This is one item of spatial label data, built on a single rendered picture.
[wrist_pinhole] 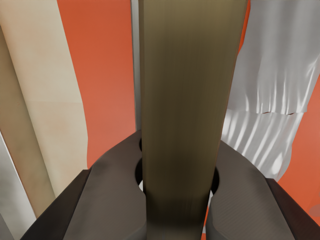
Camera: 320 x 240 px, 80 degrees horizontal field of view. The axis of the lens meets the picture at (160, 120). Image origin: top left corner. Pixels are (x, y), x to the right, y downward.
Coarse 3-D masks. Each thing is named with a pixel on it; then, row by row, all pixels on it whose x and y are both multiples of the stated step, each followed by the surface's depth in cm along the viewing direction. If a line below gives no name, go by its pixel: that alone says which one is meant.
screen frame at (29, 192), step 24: (0, 48) 15; (0, 72) 15; (0, 96) 15; (0, 120) 15; (24, 120) 18; (0, 144) 16; (24, 144) 18; (0, 168) 17; (24, 168) 18; (0, 192) 19; (24, 192) 19; (48, 192) 22; (24, 216) 20
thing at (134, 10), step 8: (136, 0) 10; (136, 8) 11; (136, 16) 11; (136, 24) 11; (136, 32) 11; (136, 40) 11; (136, 48) 12; (136, 56) 12; (136, 64) 12; (136, 72) 12; (136, 80) 12; (136, 88) 13; (136, 96) 13; (136, 104) 13; (136, 112) 13; (136, 120) 14; (136, 128) 14
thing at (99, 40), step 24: (72, 0) 14; (96, 0) 14; (120, 0) 14; (72, 24) 15; (96, 24) 15; (120, 24) 15; (72, 48) 16; (96, 48) 15; (120, 48) 15; (240, 48) 15; (96, 72) 16; (120, 72) 16; (96, 96) 17; (120, 96) 17; (312, 96) 16
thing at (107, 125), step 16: (96, 112) 18; (112, 112) 18; (128, 112) 18; (304, 112) 17; (96, 128) 19; (112, 128) 19; (128, 128) 19; (304, 128) 18; (96, 144) 20; (112, 144) 20; (304, 144) 19; (304, 160) 19; (288, 176) 20; (304, 176) 20; (288, 192) 22; (304, 192) 21; (208, 208) 23; (304, 208) 23
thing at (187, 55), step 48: (144, 0) 5; (192, 0) 5; (240, 0) 5; (144, 48) 6; (192, 48) 5; (144, 96) 6; (192, 96) 6; (144, 144) 7; (192, 144) 7; (144, 192) 8; (192, 192) 8
